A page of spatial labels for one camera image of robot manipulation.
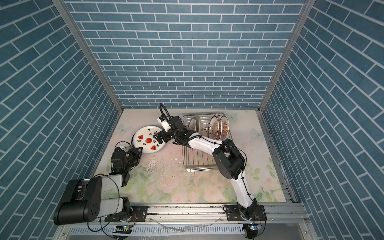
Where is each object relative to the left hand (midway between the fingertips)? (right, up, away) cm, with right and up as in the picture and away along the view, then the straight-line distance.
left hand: (143, 146), depth 89 cm
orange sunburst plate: (+29, +12, +8) cm, 33 cm away
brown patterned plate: (+44, +11, +7) cm, 46 cm away
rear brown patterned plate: (+51, +11, +6) cm, 52 cm away
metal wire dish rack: (+34, -8, +2) cm, 35 cm away
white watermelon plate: (-2, +5, +4) cm, 6 cm away
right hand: (+9, +10, -2) cm, 13 cm away
